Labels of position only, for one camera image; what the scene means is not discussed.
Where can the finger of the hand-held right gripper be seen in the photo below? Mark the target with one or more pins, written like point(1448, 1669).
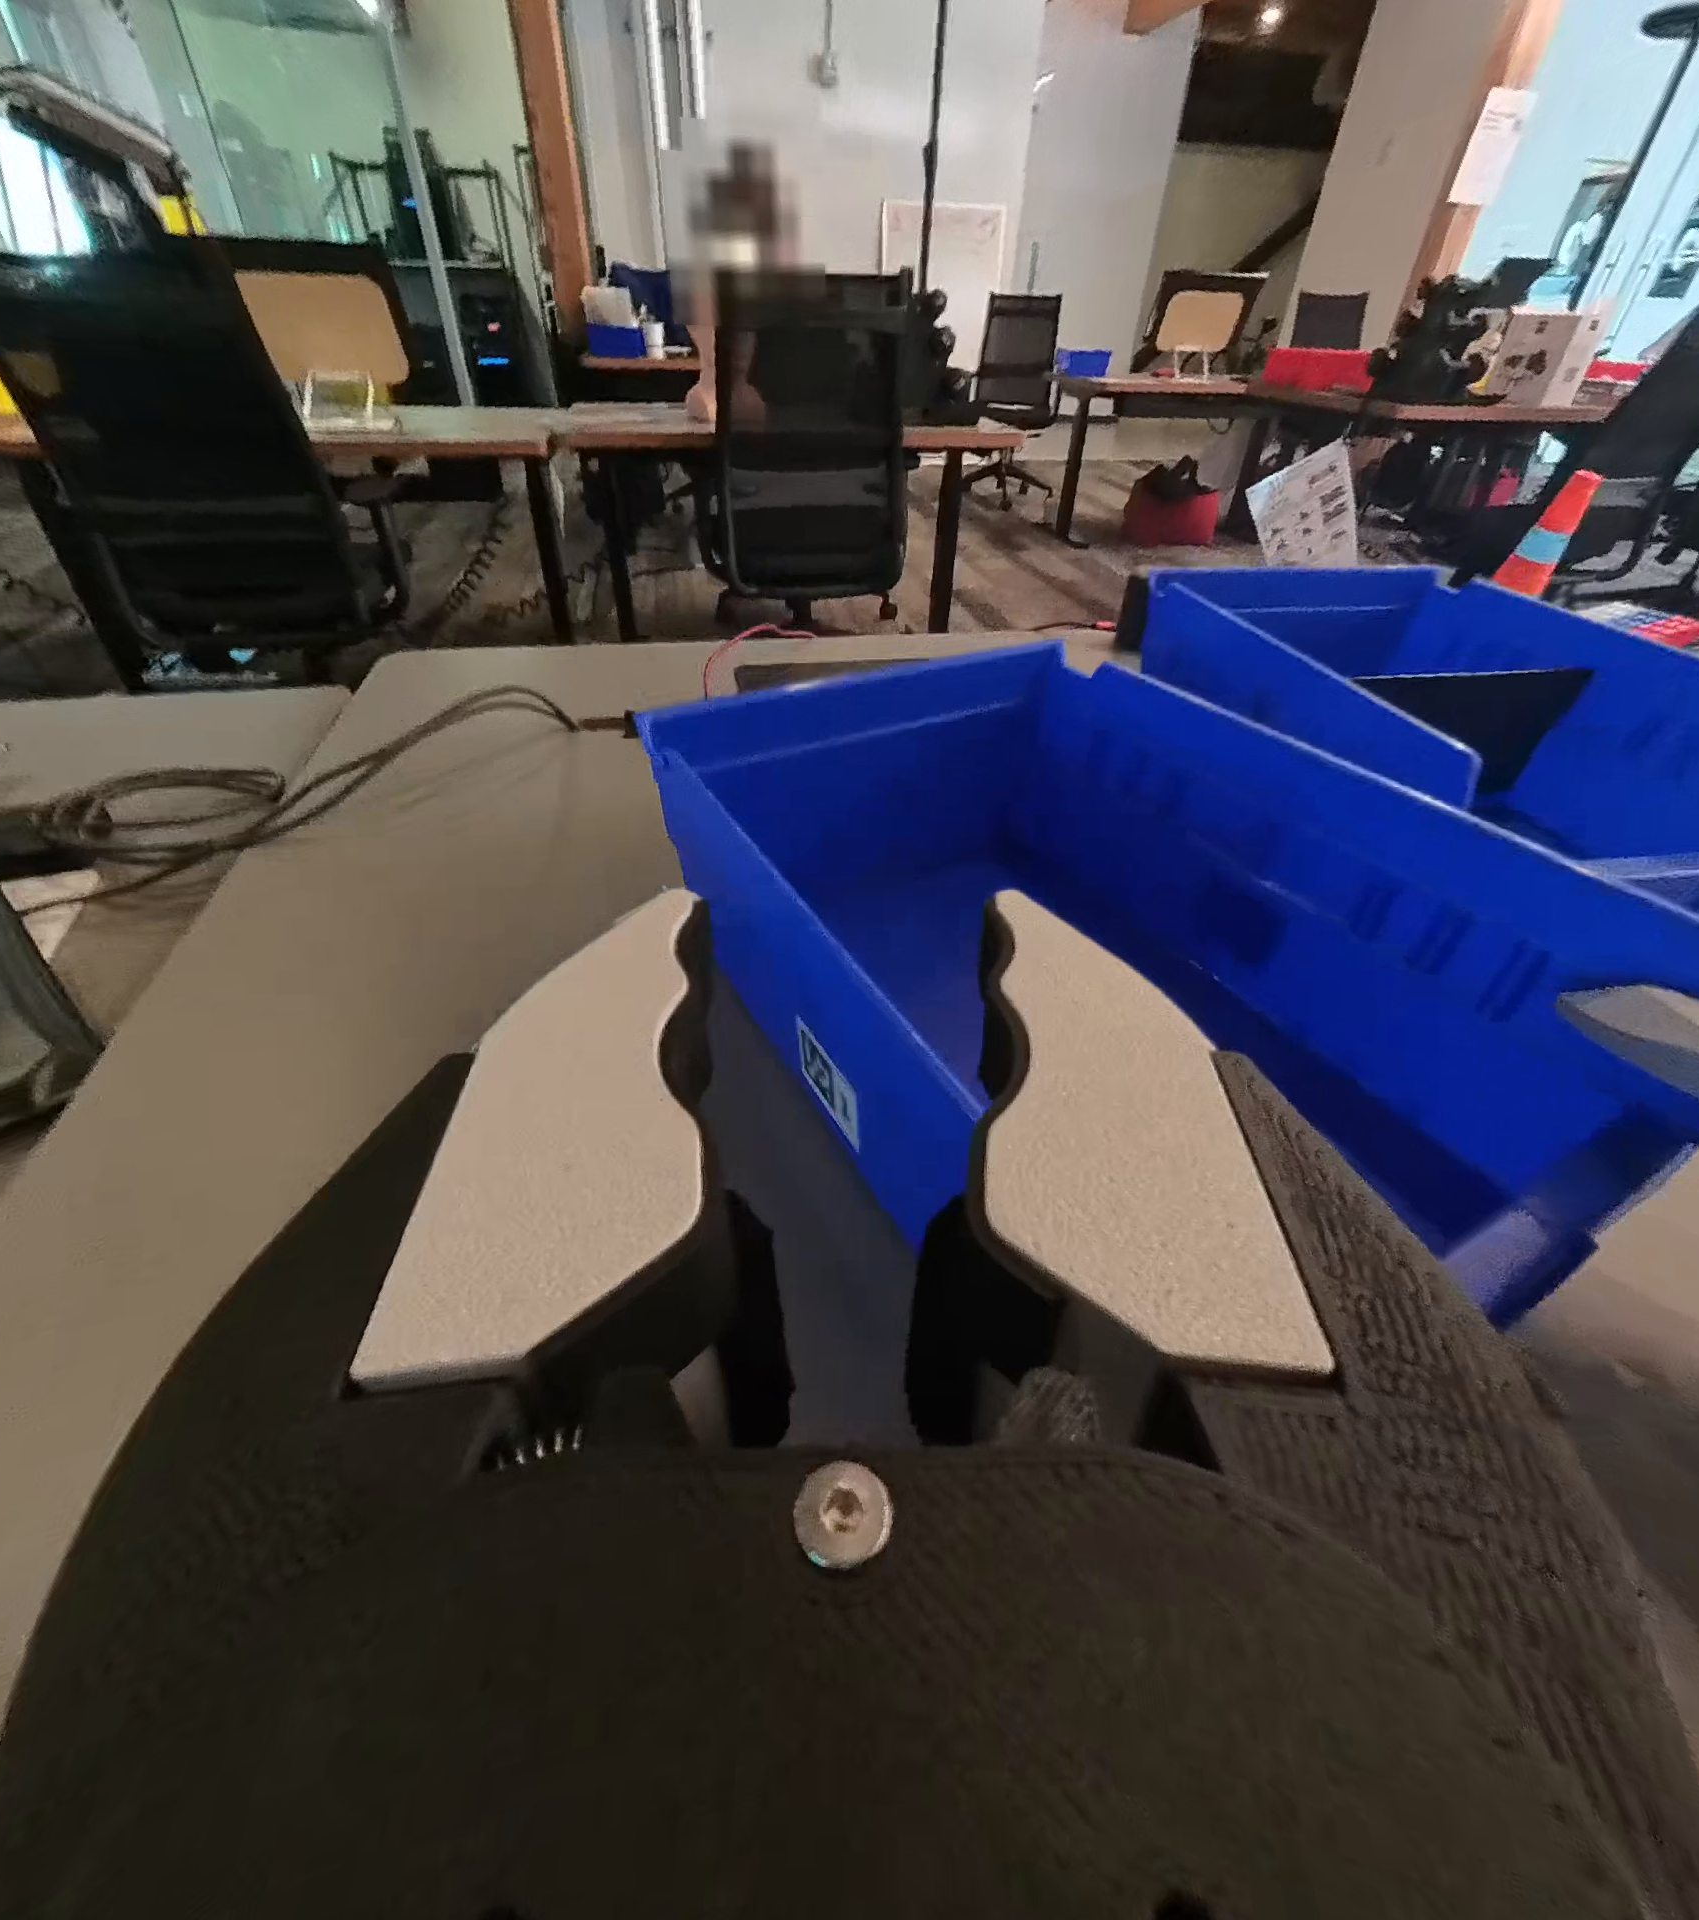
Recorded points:
point(1690, 1043)

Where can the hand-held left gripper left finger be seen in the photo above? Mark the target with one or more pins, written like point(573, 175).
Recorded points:
point(551, 1187)

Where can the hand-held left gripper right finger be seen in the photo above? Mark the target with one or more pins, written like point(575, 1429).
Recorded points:
point(1133, 1187)

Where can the blue divided plastic bin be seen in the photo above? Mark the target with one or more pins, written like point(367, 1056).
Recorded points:
point(1690, 751)

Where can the blue labelled plastic bin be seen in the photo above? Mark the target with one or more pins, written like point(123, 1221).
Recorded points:
point(864, 809)

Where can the black bin divider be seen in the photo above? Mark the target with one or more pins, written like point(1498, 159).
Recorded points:
point(1478, 719)

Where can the coloured plastic blocks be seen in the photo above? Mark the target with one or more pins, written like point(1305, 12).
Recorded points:
point(1651, 622)

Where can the orange blue-striped traffic cone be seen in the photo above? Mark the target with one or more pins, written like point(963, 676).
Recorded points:
point(1545, 538)

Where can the black smartphone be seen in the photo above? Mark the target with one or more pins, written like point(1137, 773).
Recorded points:
point(834, 673)

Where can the black office chair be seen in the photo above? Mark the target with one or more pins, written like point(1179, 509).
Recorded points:
point(188, 448)
point(804, 448)
point(1015, 358)
point(1674, 437)

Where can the white instruction sheet sign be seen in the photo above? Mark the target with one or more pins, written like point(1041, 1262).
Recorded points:
point(1308, 505)

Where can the red bag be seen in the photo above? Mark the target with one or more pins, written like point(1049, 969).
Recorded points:
point(1172, 509)

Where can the white product box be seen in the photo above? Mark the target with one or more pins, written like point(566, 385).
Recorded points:
point(1545, 358)

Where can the wooden top desk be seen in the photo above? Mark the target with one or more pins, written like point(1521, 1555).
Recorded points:
point(1315, 404)
point(458, 437)

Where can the black robot toy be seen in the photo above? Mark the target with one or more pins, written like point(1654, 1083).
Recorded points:
point(1435, 340)

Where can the red plastic bin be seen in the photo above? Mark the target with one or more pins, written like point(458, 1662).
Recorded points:
point(1315, 367)

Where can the white laptop stand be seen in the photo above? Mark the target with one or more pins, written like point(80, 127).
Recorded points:
point(1192, 358)
point(347, 404)

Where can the blue storage bins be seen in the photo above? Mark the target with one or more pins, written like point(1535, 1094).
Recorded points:
point(1085, 362)
point(625, 322)

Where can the black framed beige board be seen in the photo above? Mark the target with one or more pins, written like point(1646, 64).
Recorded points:
point(324, 322)
point(1201, 316)

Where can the black equipment rack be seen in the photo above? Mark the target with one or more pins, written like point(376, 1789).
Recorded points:
point(444, 273)

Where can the whiteboard on stand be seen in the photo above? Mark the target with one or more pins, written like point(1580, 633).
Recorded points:
point(946, 240)

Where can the studio light panel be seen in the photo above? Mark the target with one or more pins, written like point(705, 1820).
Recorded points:
point(85, 137)

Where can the wooden post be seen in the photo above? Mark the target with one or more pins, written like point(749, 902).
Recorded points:
point(555, 150)

